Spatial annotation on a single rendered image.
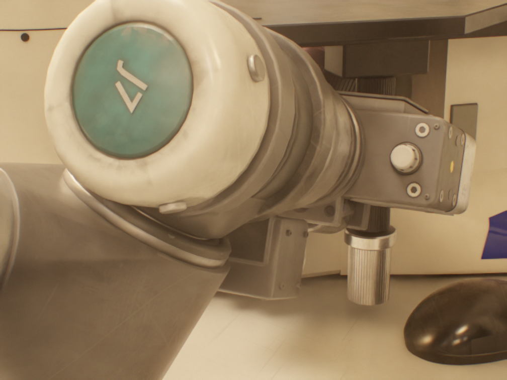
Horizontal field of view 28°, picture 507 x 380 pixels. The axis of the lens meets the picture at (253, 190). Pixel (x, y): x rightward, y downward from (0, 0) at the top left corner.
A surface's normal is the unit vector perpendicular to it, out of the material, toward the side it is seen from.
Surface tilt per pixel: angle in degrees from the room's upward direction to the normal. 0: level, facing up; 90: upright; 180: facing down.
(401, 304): 0
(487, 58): 90
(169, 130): 77
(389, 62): 90
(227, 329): 0
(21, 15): 90
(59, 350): 101
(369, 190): 70
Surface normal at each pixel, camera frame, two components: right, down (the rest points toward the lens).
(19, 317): 0.50, 0.44
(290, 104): 0.92, -0.07
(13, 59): -0.07, 0.30
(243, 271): -0.39, -0.07
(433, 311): -0.60, -0.65
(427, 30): 0.32, 0.29
